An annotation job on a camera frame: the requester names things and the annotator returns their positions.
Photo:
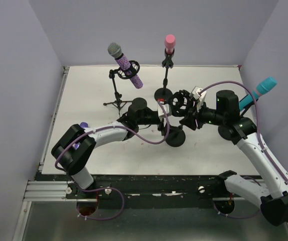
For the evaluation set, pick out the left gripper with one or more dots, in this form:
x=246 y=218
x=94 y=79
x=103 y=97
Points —
x=161 y=127

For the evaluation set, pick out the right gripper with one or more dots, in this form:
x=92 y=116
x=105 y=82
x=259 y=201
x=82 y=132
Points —
x=190 y=123

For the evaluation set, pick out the black shock-mount desk stand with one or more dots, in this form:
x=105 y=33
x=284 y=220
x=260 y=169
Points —
x=179 y=103

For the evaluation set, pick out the plain purple microphone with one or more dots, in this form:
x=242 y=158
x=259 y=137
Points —
x=83 y=125

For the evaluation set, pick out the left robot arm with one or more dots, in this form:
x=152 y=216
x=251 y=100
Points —
x=73 y=162

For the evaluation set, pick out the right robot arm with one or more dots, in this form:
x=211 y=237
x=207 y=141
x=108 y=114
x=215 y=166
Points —
x=271 y=200

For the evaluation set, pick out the black round-base clip stand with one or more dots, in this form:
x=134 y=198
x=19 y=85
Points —
x=164 y=93

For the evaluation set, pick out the black right round-base stand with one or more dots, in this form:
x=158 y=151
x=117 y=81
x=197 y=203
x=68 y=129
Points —
x=235 y=126

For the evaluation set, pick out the teal microphone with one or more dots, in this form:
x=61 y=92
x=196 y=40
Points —
x=263 y=88

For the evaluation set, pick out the pink microphone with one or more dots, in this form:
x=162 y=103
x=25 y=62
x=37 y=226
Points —
x=169 y=42

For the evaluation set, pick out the purple glitter microphone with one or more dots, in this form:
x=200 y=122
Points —
x=114 y=50

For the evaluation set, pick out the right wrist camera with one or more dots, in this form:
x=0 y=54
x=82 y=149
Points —
x=198 y=96

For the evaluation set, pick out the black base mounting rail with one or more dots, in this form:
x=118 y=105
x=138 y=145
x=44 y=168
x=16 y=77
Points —
x=156 y=192

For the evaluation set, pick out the black tripod shock-mount stand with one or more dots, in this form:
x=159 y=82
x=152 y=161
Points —
x=122 y=74

